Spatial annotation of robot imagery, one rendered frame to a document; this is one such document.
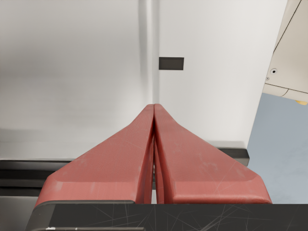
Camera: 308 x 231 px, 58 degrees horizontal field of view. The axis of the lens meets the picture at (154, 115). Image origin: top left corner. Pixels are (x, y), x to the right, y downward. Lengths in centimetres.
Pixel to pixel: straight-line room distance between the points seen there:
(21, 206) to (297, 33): 93
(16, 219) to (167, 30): 45
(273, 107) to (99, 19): 131
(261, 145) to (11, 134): 144
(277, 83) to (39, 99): 90
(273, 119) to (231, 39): 128
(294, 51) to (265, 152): 81
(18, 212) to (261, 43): 49
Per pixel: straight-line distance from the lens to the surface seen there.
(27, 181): 48
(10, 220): 62
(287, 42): 106
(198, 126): 39
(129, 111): 37
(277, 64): 108
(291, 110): 159
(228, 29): 33
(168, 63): 33
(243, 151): 42
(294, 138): 173
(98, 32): 33
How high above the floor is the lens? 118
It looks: 54 degrees down
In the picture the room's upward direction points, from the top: 178 degrees counter-clockwise
